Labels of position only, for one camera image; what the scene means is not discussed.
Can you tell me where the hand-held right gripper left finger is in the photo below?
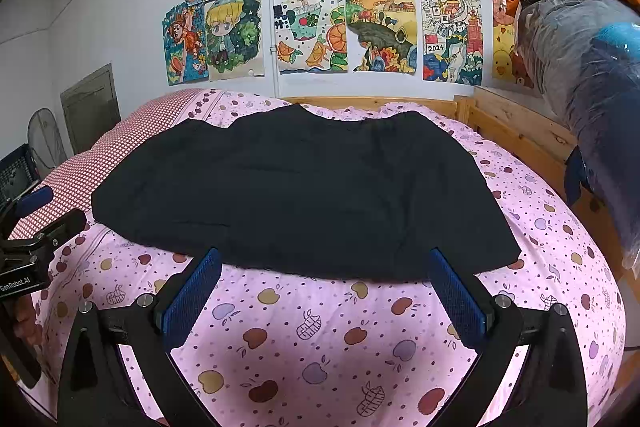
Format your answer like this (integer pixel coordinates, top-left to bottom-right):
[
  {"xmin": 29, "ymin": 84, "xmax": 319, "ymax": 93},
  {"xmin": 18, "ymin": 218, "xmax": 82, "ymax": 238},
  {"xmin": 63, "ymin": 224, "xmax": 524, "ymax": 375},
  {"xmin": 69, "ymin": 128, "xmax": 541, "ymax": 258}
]
[{"xmin": 57, "ymin": 248, "xmax": 223, "ymax": 427}]

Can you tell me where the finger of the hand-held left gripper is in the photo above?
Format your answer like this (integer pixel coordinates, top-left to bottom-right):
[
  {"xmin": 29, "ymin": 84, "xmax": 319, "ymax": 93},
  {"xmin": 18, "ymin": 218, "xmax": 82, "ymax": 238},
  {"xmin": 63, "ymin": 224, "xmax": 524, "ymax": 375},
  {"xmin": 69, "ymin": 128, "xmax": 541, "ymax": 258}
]
[
  {"xmin": 30, "ymin": 209, "xmax": 87, "ymax": 253},
  {"xmin": 12, "ymin": 186, "xmax": 53, "ymax": 220}
]

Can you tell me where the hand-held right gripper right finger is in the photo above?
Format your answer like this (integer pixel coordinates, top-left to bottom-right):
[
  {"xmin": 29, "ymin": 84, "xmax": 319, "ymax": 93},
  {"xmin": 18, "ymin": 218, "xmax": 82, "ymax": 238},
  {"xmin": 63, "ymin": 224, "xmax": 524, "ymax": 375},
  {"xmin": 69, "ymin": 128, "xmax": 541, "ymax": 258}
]
[{"xmin": 429, "ymin": 248, "xmax": 588, "ymax": 427}]

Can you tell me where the black thin garment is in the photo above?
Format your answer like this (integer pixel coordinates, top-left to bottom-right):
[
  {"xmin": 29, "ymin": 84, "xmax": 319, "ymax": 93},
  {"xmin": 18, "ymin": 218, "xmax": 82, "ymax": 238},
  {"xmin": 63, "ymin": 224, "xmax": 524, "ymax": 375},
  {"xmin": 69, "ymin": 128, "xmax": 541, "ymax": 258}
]
[{"xmin": 91, "ymin": 103, "xmax": 522, "ymax": 282}]

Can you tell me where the person's left hand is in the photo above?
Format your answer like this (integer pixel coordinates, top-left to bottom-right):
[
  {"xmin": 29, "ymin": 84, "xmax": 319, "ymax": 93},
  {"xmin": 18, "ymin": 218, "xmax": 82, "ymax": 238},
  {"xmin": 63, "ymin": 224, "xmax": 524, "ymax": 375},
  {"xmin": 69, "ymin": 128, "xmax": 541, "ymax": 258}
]
[{"xmin": 14, "ymin": 294, "xmax": 45, "ymax": 348}]

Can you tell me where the black plastic crate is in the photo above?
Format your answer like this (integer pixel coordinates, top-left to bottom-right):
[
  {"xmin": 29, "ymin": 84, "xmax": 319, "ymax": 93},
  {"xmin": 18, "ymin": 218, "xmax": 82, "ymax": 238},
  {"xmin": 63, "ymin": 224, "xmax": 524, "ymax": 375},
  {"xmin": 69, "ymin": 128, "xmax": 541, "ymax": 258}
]
[{"xmin": 0, "ymin": 144, "xmax": 41, "ymax": 208}]

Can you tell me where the white electric fan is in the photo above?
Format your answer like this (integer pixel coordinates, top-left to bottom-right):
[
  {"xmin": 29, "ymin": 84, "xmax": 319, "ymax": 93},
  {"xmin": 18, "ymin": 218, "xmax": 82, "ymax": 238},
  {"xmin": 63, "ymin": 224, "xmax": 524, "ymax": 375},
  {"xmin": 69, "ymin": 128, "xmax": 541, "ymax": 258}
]
[{"xmin": 27, "ymin": 108, "xmax": 68, "ymax": 178}]

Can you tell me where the red checked bed sheet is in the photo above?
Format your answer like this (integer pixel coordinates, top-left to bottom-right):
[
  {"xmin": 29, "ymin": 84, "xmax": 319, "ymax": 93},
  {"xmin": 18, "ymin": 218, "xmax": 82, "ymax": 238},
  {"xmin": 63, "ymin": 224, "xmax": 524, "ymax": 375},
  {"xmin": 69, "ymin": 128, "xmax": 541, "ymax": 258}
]
[{"xmin": 10, "ymin": 89, "xmax": 206, "ymax": 240}]

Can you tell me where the pink apple-print quilt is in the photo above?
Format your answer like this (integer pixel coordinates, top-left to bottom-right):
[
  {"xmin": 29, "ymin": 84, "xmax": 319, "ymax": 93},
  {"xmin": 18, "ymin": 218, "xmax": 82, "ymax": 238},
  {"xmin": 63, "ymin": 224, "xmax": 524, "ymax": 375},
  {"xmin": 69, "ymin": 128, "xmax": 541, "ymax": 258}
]
[{"xmin": 30, "ymin": 88, "xmax": 628, "ymax": 427}]

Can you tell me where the blue cloth piece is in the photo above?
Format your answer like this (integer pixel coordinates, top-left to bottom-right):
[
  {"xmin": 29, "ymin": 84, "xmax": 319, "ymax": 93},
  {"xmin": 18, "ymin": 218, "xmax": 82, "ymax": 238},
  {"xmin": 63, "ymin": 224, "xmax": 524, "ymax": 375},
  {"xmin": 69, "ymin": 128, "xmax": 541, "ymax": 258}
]
[{"xmin": 565, "ymin": 146, "xmax": 598, "ymax": 202}]

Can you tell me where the swimming girl drawing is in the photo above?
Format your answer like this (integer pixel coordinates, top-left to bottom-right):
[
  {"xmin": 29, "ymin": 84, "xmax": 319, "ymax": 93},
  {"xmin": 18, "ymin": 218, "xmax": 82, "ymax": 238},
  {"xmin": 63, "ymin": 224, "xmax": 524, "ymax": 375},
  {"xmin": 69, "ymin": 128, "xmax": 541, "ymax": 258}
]
[{"xmin": 161, "ymin": 3, "xmax": 210, "ymax": 86}]

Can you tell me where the plastic-wrapped bedding bundle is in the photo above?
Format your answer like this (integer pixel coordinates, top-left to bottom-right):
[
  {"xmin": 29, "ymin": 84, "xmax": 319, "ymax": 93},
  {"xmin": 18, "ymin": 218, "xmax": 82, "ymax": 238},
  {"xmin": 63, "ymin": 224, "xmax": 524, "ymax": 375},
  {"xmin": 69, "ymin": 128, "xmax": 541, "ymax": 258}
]
[{"xmin": 515, "ymin": 0, "xmax": 640, "ymax": 270}]

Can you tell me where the bear and chick drawing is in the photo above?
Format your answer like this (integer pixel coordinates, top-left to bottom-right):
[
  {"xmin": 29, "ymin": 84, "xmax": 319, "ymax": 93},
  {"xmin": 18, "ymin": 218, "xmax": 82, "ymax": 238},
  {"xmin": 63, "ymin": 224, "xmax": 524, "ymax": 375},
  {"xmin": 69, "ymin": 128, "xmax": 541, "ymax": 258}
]
[{"xmin": 491, "ymin": 0, "xmax": 531, "ymax": 85}]

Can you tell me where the blond figure drawing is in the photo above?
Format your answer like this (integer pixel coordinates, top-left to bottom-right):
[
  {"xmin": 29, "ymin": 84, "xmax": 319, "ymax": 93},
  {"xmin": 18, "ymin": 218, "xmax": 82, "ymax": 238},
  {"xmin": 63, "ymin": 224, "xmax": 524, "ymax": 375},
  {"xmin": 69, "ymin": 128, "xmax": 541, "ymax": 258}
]
[{"xmin": 202, "ymin": 0, "xmax": 266, "ymax": 80}]

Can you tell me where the city tower drawing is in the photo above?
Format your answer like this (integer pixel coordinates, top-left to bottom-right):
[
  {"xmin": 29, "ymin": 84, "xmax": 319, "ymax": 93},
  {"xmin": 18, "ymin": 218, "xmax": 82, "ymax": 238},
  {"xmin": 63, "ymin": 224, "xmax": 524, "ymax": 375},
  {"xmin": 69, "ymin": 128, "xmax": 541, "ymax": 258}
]
[{"xmin": 420, "ymin": 0, "xmax": 486, "ymax": 86}]

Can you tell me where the hill landscape drawing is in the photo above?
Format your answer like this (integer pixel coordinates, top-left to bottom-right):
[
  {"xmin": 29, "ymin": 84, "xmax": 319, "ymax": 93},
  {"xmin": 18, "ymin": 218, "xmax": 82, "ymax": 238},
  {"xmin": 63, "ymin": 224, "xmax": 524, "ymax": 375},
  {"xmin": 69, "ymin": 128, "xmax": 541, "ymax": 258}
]
[{"xmin": 344, "ymin": 0, "xmax": 418, "ymax": 74}]

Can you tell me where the turtle and ship drawing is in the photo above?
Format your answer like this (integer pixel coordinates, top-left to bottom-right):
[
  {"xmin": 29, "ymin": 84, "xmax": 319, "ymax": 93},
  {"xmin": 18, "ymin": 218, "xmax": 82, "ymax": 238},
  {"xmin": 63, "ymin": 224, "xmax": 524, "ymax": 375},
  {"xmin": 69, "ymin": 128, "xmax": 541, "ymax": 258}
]
[{"xmin": 272, "ymin": 0, "xmax": 348, "ymax": 75}]

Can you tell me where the grey wall panel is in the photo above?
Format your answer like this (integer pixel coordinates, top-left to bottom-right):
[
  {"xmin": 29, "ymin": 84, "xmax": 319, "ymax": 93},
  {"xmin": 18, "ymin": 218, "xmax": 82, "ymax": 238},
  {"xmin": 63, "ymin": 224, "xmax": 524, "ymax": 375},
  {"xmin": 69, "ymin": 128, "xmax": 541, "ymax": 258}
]
[{"xmin": 60, "ymin": 64, "xmax": 121, "ymax": 152}]

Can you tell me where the wooden bed frame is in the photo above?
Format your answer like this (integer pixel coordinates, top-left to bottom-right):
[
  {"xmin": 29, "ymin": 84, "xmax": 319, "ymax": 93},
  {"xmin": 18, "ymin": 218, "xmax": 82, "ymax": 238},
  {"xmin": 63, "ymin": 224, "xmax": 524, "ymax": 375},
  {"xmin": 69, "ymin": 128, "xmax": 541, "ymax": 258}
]
[{"xmin": 282, "ymin": 87, "xmax": 626, "ymax": 258}]

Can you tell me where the white wall pipe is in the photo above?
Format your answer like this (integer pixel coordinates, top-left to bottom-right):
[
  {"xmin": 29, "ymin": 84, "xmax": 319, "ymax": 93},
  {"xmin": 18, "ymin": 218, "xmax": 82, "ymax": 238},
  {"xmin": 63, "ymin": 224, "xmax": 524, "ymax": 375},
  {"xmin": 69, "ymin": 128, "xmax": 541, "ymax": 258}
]
[{"xmin": 267, "ymin": 0, "xmax": 278, "ymax": 98}]

